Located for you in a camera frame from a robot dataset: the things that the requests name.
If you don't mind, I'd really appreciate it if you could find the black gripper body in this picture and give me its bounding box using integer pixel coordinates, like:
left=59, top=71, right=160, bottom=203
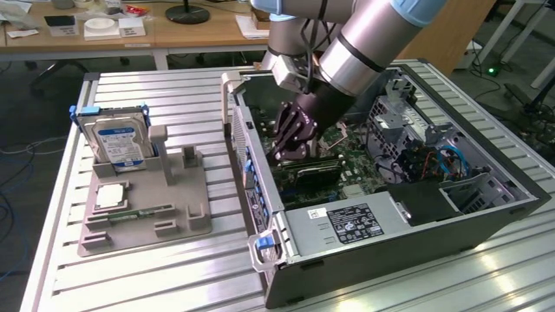
left=285, top=81, right=356, bottom=149

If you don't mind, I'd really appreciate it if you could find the graphics card with metal bracket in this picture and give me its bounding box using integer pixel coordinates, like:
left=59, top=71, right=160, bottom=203
left=281, top=162, right=341, bottom=187

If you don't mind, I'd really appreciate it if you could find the metal socket cover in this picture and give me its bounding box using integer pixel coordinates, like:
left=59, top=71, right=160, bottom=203
left=318, top=125, right=348, bottom=152

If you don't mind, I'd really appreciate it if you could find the installed RAM stick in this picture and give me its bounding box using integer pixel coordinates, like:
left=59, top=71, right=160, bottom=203
left=278, top=158, right=340, bottom=172

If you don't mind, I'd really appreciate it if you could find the green motherboard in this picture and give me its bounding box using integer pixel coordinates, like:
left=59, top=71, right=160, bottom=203
left=250, top=109, right=393, bottom=211

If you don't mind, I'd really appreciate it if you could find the metal disk bay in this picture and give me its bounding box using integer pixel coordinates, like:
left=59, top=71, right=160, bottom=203
left=368, top=94, right=434, bottom=157

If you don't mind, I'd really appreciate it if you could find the grey power supply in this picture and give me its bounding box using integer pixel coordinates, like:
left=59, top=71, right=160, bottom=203
left=284, top=191, right=410, bottom=257

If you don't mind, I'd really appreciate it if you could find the stack of white papers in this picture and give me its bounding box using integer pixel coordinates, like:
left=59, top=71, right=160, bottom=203
left=234, top=14, right=272, bottom=40

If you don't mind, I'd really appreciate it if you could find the black plastic shroud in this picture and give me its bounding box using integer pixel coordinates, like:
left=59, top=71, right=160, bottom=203
left=388, top=180, right=464, bottom=228

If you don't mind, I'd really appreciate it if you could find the brown cardboard box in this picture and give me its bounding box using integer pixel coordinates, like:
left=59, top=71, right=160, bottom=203
left=250, top=6, right=273, bottom=22

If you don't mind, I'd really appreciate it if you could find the grey parts rack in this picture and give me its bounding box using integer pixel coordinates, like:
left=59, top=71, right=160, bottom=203
left=75, top=125, right=213, bottom=258

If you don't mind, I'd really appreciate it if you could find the wooden cabinet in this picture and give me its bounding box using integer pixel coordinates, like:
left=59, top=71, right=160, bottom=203
left=389, top=0, right=497, bottom=74

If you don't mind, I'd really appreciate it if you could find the wooden desk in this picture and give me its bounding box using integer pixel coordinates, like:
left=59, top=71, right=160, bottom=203
left=0, top=0, right=390, bottom=71

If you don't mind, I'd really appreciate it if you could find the hard disk with blue label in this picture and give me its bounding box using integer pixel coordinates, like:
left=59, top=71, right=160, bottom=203
left=87, top=117, right=146, bottom=172

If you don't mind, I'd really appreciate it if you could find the open black PC case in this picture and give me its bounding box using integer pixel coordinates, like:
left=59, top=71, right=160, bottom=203
left=220, top=61, right=552, bottom=309

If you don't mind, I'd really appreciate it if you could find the black round lamp base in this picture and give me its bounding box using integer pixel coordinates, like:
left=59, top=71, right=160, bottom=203
left=165, top=0, right=212, bottom=24

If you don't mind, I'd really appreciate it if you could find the green RAM stick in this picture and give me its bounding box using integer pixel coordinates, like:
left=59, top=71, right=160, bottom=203
left=107, top=209, right=154, bottom=224

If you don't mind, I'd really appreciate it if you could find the silver CPU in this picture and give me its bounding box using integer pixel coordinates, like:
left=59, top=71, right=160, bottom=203
left=94, top=187, right=125, bottom=209

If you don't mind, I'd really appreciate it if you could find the blue disk caddy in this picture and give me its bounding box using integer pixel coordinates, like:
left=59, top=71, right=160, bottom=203
left=67, top=103, right=150, bottom=163

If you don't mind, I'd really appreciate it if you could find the small white box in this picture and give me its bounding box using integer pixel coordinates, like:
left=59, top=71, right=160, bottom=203
left=117, top=18, right=146, bottom=38

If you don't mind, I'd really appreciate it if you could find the white round holder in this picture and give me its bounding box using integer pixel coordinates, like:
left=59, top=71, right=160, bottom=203
left=82, top=18, right=121, bottom=42

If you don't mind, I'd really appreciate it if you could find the white box with dark top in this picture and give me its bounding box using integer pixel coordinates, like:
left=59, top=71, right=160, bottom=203
left=42, top=15, right=81, bottom=37

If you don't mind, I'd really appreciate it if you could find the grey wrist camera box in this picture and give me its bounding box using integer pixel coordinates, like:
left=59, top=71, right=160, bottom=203
left=270, top=54, right=313, bottom=92

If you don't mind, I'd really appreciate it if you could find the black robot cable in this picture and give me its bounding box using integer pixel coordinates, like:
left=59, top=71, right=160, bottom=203
left=298, top=0, right=333, bottom=96

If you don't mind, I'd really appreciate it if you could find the blue wire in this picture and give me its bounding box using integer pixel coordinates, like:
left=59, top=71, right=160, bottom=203
left=436, top=146, right=472, bottom=178

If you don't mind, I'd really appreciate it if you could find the white desk frame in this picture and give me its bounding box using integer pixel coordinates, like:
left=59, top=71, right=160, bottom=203
left=474, top=0, right=555, bottom=88

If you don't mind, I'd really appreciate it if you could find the blue floor cable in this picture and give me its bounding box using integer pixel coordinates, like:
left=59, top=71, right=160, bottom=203
left=0, top=191, right=26, bottom=280

